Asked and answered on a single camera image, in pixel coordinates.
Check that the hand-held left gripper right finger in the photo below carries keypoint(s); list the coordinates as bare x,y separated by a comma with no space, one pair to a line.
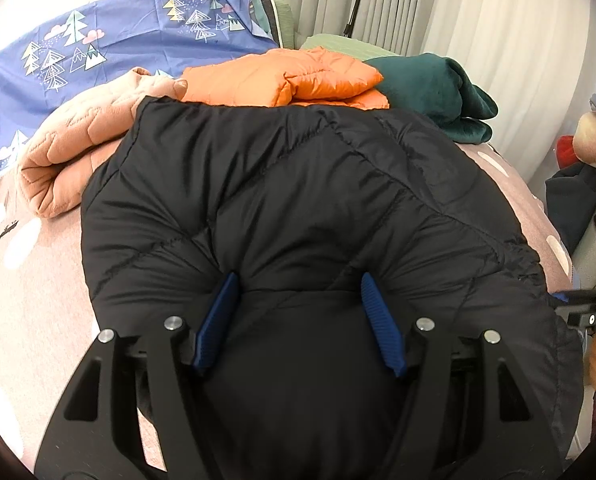
382,330

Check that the light green cloth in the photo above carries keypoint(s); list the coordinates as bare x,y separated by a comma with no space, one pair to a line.
338,42

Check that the dark navy garment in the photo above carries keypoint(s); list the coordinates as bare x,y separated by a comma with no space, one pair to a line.
572,200

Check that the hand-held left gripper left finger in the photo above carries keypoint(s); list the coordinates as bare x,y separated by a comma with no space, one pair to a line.
218,320

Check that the plush toy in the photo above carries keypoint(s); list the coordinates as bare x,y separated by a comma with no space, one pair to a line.
595,135

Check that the peach quilted jacket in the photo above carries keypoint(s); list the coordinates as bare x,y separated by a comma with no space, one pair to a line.
78,140

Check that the black puffer jacket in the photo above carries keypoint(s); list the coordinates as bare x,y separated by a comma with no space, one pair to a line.
303,185

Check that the blue tree print bed sheet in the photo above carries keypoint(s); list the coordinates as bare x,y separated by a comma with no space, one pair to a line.
128,45

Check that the orange puffer jacket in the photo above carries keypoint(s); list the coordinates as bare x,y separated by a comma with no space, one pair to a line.
303,75

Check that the green pillow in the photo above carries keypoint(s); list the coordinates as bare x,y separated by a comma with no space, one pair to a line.
285,22

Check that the dark teal fleece garment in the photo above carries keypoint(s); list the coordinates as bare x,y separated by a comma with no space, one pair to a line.
427,85

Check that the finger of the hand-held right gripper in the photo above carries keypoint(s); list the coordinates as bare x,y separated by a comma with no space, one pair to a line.
561,300

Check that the pink dotted bed sheet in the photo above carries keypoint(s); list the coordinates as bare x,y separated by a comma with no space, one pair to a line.
33,285

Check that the white curtain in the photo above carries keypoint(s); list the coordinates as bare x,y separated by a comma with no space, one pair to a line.
502,25

